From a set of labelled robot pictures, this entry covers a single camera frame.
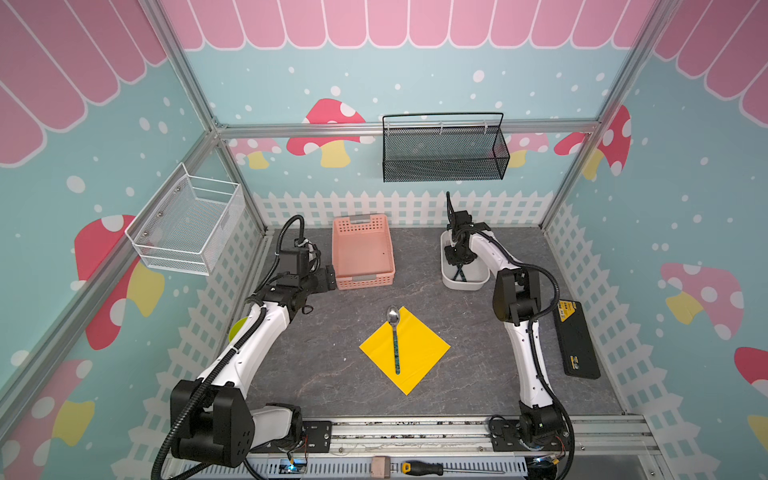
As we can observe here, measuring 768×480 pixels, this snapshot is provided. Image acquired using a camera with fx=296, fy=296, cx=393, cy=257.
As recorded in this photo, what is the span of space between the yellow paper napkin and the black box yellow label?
1.16 ft

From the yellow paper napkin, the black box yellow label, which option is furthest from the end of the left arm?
the black box yellow label

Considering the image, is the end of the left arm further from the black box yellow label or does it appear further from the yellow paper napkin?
the black box yellow label

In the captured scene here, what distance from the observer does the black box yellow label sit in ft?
2.79

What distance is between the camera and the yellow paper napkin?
2.83 ft
